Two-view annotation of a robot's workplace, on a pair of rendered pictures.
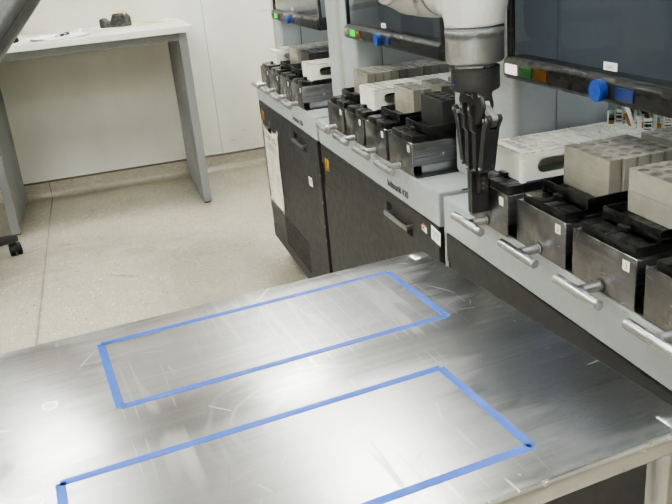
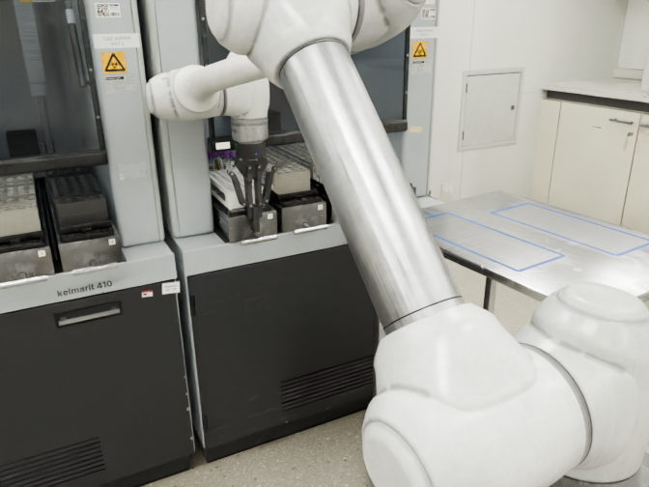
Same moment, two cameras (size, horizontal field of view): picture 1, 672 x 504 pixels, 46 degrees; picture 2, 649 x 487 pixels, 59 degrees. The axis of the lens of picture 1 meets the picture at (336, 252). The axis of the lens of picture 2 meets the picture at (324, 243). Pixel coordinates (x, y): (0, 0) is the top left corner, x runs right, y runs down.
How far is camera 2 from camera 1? 1.78 m
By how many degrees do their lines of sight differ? 92
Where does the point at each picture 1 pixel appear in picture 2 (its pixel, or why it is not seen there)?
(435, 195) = (169, 257)
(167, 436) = (573, 244)
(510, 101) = (203, 169)
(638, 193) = not seen: hidden behind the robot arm
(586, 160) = (293, 176)
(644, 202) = not seen: hidden behind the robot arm
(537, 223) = (302, 213)
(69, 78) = not seen: outside the picture
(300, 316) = (462, 234)
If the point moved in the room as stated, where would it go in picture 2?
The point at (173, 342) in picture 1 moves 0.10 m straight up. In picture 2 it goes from (504, 255) to (509, 210)
